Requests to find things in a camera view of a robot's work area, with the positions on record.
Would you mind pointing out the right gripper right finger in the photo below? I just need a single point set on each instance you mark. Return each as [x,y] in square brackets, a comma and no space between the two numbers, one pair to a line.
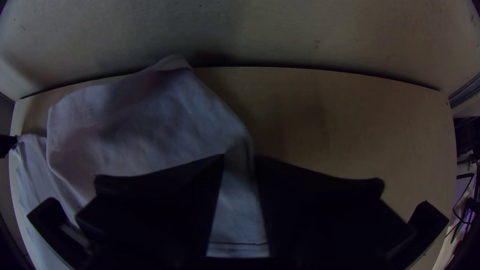
[322,217]

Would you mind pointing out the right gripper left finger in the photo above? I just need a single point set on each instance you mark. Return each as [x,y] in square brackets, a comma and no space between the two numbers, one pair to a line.
[157,213]

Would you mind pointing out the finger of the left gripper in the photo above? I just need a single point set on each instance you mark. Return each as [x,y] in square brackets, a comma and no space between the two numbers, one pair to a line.
[5,145]

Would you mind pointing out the dark partition frame post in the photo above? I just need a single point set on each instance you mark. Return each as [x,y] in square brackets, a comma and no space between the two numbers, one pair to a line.
[467,93]

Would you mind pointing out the light grey t-shirt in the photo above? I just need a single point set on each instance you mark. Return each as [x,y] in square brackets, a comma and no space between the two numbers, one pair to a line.
[131,123]

